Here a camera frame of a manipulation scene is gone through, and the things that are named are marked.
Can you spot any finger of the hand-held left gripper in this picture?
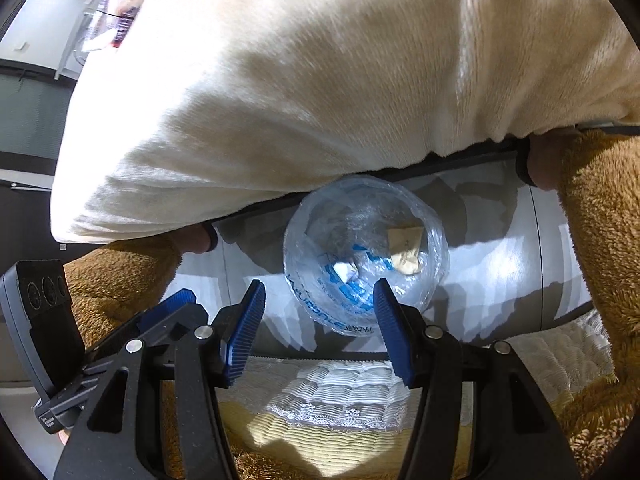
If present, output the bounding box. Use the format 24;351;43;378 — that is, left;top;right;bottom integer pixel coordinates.
145;306;208;343
85;289;197;366

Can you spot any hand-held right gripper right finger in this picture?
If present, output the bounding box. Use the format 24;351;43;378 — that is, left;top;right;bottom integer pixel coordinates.
374;278;583;480

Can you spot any clear plastic trash bag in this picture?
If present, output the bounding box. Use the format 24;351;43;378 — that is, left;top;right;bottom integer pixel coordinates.
282;175;451;342

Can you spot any frosted glass door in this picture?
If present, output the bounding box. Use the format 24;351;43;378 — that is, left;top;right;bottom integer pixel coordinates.
0;57;76;196

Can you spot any brown paper scrap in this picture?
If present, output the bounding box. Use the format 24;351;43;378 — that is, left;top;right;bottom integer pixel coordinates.
387;226;425;276

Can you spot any cream plush blanket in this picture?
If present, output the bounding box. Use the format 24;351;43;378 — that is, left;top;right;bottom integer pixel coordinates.
50;0;640;244

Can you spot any white quilted seat cover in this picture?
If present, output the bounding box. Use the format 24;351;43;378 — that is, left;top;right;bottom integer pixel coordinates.
160;330;617;480

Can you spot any person's right leg brown fleece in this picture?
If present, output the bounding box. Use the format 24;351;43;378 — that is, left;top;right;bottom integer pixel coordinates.
515;129;640;480

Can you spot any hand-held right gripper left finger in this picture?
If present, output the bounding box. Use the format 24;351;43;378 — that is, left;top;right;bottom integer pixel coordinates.
54;280;267;480

